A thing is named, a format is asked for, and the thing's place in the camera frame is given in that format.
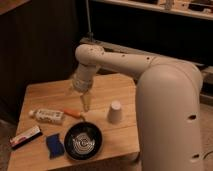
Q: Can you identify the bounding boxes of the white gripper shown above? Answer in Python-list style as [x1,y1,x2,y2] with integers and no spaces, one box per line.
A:
[72,64,98,112]

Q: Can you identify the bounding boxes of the white plastic bottle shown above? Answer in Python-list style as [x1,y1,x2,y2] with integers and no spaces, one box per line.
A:
[28,109,64,124]

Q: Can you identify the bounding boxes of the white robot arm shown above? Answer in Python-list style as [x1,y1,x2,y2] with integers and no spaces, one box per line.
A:
[73,44,204,171]

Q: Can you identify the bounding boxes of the black ceramic bowl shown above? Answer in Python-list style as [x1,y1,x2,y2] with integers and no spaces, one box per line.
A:
[64,122,103,160]

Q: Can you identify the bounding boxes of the orange carrot toy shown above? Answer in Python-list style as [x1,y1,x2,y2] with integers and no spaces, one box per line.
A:
[62,108,84,120]

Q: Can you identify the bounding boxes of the white paper cup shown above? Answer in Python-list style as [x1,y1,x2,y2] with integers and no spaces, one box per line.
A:
[107,100,122,124]

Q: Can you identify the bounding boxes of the blue sponge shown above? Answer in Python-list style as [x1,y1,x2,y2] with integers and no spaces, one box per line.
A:
[46,134,64,159]

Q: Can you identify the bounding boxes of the grey metal beam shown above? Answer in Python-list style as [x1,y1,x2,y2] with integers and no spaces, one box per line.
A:
[79,36,154,58]

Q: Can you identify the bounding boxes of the metal vertical pole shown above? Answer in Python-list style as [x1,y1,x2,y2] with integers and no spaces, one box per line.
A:
[85,0,94,42]

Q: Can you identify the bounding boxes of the black red toothpaste box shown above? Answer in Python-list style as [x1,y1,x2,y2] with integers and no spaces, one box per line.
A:
[9,125,42,149]

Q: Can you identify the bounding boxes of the wooden shelf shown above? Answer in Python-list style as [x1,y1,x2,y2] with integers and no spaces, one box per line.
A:
[93,0,213,21]

